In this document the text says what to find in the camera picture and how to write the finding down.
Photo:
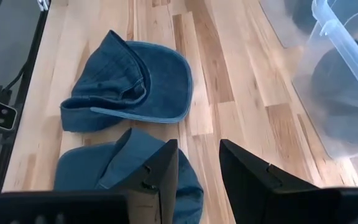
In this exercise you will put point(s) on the silver metal bracket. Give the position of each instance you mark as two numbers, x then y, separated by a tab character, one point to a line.
43	4

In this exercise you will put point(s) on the black metal table frame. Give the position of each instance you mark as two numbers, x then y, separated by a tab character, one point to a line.
26	81

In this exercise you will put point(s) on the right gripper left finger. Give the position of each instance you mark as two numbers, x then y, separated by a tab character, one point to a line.
160	168

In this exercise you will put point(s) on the dark blue denim cap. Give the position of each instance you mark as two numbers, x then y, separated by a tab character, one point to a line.
154	81

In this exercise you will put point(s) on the table-level camera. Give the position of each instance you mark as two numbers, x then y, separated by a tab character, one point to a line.
2	115

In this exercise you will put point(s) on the clear plastic bin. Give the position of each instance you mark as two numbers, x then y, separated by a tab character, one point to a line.
346	53
278	25

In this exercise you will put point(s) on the navy blue cap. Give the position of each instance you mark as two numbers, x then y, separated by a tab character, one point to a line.
337	93

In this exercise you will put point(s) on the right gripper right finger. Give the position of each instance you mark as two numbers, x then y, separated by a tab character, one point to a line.
250	193

